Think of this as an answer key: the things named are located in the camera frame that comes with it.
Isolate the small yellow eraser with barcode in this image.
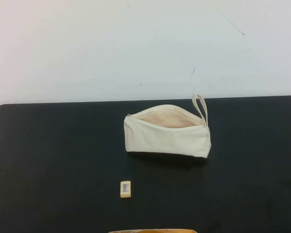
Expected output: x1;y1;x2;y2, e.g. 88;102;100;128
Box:
120;180;132;199

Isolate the cream fabric pencil case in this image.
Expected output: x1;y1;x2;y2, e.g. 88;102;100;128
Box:
123;93;212;159

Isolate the yellow rimmed object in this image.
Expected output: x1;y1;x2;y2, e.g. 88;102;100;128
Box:
107;221;197;233

